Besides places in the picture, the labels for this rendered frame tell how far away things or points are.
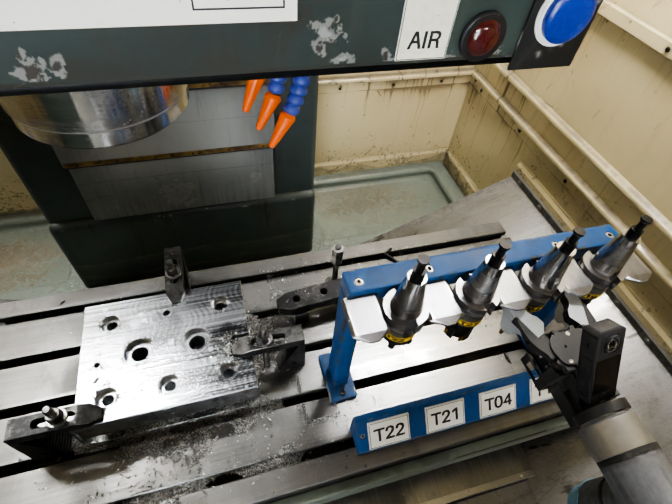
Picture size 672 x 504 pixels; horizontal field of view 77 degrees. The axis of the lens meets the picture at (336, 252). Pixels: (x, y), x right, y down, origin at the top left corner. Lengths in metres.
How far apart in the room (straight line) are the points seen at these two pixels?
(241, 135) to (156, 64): 0.81
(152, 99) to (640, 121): 1.03
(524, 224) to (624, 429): 0.84
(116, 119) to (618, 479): 0.66
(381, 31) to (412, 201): 1.47
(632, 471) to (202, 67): 0.61
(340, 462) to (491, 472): 0.38
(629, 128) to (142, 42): 1.10
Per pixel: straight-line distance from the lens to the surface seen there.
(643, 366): 1.24
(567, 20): 0.29
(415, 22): 0.25
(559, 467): 1.16
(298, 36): 0.23
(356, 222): 1.57
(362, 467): 0.83
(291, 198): 1.22
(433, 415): 0.84
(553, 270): 0.66
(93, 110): 0.40
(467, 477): 1.04
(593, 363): 0.63
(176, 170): 1.09
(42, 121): 0.42
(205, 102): 0.98
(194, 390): 0.79
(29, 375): 1.01
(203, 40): 0.23
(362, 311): 0.58
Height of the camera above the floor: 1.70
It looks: 50 degrees down
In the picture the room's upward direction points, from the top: 7 degrees clockwise
